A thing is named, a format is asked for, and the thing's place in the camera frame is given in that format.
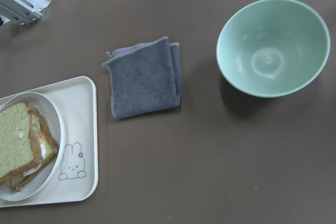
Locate grey folded cloth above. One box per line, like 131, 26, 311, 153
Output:
102, 36, 182, 119

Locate bread slice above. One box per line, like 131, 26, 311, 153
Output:
10, 109, 59, 191
1, 102, 39, 185

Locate white round plate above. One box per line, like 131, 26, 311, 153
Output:
1, 92, 65, 201

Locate green bowl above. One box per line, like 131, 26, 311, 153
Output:
216, 0, 331, 98

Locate cream rabbit tray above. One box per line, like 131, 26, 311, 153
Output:
1, 76, 98, 208

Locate bread slice on plate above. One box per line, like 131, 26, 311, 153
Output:
10, 109, 59, 191

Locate aluminium frame post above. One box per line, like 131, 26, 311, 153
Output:
1, 0, 43, 27

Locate fried egg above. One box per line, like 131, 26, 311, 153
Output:
23, 119, 49, 177

